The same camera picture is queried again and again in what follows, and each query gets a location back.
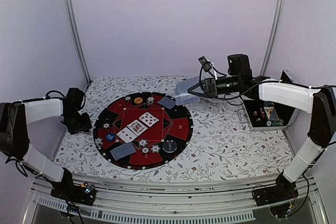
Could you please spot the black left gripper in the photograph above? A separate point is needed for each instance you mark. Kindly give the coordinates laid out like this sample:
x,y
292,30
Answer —
x,y
87,124

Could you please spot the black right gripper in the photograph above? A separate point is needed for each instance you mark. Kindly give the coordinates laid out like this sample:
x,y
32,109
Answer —
x,y
209,92

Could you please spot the blue playing card deck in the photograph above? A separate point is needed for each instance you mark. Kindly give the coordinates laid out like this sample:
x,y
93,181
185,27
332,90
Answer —
x,y
182,96

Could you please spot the blue small blind button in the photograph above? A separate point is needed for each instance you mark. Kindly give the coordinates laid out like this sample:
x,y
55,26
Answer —
x,y
110,137

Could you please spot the diamonds number card face-up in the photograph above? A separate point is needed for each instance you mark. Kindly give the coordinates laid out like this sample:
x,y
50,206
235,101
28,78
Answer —
x,y
126,135

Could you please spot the hearts number card face-up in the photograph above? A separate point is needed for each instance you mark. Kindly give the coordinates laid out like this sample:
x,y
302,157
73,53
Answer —
x,y
148,119

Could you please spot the orange big blind button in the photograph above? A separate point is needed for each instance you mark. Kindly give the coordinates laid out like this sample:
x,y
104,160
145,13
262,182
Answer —
x,y
138,100

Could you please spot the king of diamonds card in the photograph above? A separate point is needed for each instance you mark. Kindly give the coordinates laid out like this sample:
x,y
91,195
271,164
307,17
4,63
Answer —
x,y
137,127

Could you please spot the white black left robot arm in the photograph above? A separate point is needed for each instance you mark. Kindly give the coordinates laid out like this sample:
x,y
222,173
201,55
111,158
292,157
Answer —
x,y
25,123

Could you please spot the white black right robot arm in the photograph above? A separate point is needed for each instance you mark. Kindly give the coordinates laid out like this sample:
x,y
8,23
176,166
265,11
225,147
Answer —
x,y
279,100

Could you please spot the round red black poker mat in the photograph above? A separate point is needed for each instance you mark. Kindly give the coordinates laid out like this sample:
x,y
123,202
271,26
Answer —
x,y
174,124

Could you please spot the aluminium poker chip case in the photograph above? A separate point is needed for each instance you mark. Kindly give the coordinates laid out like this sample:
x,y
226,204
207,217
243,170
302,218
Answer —
x,y
262,115

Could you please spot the boxed playing card deck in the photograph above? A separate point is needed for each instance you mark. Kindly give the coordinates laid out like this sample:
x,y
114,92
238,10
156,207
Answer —
x,y
271,113

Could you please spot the aluminium front rail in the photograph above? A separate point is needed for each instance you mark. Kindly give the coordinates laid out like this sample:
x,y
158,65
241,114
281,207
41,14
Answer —
x,y
126,201

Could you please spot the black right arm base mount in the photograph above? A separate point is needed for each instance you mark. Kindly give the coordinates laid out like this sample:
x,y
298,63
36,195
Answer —
x,y
270,195

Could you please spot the right aluminium frame post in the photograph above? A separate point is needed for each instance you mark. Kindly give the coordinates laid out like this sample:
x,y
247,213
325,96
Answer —
x,y
272,37

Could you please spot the aluminium frame post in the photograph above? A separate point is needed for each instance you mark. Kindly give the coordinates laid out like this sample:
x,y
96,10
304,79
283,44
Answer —
x,y
76,38
272,37

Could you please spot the left aluminium frame post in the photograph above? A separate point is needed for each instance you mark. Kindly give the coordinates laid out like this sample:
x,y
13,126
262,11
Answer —
x,y
76,38

